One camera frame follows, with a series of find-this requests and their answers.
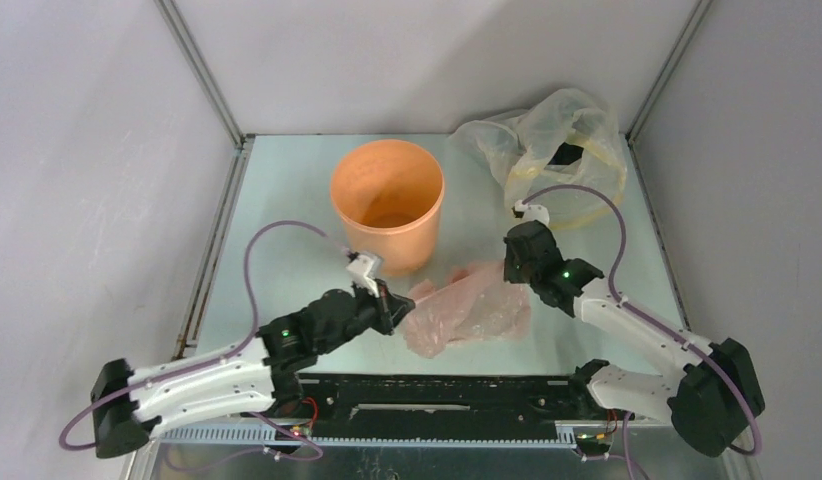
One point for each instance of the orange plastic trash bin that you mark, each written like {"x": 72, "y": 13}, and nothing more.
{"x": 388, "y": 194}

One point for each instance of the aluminium frame post left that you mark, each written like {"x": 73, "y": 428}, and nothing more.
{"x": 191, "y": 51}

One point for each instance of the aluminium frame post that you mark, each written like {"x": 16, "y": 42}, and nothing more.
{"x": 191, "y": 51}
{"x": 685, "y": 37}

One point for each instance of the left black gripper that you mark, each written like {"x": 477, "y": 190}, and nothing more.
{"x": 389, "y": 309}

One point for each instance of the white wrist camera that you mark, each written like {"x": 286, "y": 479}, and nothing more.
{"x": 363, "y": 268}
{"x": 528, "y": 212}

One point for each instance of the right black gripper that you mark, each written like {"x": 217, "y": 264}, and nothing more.
{"x": 525, "y": 244}

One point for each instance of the pink plastic trash bag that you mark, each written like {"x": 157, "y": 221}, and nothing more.
{"x": 475, "y": 304}

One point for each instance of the black front mounting rail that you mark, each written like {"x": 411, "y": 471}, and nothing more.
{"x": 436, "y": 408}

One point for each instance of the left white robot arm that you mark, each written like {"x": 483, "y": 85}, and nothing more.
{"x": 133, "y": 406}

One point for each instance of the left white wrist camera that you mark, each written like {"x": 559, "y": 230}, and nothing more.
{"x": 363, "y": 268}

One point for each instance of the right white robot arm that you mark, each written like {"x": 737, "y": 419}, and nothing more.
{"x": 708, "y": 392}

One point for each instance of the aluminium frame post right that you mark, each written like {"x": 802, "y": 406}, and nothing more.
{"x": 685, "y": 37}

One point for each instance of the clear yellowish plastic bag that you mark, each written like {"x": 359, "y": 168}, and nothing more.
{"x": 564, "y": 153}

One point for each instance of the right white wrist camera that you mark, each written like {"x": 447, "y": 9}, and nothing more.
{"x": 528, "y": 212}

